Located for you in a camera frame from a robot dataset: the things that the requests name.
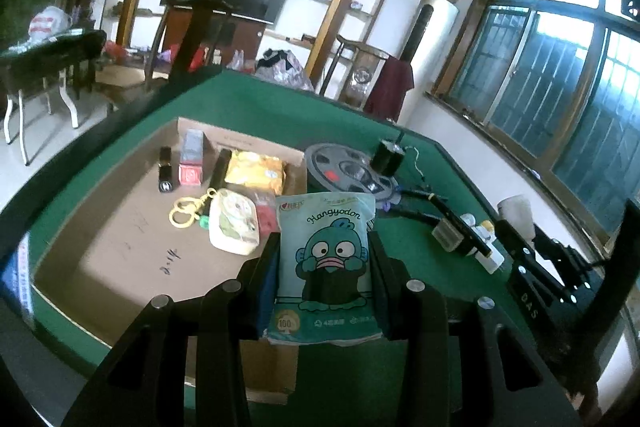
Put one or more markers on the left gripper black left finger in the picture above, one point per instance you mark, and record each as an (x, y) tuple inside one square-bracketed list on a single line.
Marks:
[(266, 279)]

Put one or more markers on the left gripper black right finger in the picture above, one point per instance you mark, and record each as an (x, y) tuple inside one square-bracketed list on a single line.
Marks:
[(389, 293)]

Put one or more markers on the teal cartoon tissue pack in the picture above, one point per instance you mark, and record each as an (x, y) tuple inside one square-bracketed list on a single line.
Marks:
[(324, 283)]

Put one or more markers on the cream round-dial compact case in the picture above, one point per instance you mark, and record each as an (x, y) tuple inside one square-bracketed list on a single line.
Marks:
[(233, 223)]

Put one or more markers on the clear red-label bottle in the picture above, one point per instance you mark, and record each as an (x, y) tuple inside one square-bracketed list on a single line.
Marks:
[(266, 209)]

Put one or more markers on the black stick gold ends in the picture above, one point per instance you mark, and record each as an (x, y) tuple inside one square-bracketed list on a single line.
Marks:
[(449, 214)]

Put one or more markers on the yellow ring keychain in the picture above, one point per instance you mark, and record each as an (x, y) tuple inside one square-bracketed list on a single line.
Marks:
[(188, 210)]

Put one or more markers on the white pill bottle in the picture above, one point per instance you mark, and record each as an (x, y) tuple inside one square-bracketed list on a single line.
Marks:
[(517, 211)]

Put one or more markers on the yellow foil packet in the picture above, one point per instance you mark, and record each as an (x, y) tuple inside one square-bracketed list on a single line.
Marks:
[(266, 173)]

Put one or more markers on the black pen green band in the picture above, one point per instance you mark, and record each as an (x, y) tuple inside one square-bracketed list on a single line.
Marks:
[(216, 181)]

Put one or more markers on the black gold lipstick box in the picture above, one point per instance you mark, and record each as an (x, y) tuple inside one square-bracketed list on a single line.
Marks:
[(165, 184)]

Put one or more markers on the silver red-ended carton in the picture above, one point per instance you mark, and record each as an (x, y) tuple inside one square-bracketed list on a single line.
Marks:
[(191, 162)]

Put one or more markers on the white medicine box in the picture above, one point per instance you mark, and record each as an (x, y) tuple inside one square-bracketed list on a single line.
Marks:
[(453, 237)]

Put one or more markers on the black pen purple band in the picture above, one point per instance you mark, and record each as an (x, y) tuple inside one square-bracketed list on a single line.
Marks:
[(387, 210)]

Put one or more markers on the black pen blue band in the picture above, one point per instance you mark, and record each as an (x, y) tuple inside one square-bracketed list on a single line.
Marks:
[(419, 194)]

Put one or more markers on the flat cardboard tray box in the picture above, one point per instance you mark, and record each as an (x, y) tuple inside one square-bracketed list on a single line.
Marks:
[(114, 248)]

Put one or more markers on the grey round weight plate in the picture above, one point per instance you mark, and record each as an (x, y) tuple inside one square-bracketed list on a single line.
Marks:
[(339, 168)]

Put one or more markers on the black cylindrical motor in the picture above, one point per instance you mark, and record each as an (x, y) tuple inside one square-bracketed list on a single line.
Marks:
[(388, 156)]

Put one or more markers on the dark red hanging cloth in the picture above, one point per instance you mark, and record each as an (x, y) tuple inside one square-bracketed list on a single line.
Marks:
[(387, 96)]

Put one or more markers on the plastic bag pile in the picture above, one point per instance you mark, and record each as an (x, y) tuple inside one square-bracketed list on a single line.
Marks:
[(282, 67)]

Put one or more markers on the white standing air conditioner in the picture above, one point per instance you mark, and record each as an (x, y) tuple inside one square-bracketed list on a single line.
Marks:
[(423, 46)]

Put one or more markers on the black folding table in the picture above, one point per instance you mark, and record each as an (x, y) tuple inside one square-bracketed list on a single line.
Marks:
[(29, 68)]

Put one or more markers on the white red plastic bag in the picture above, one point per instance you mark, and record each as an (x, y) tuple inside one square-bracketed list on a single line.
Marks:
[(48, 23)]

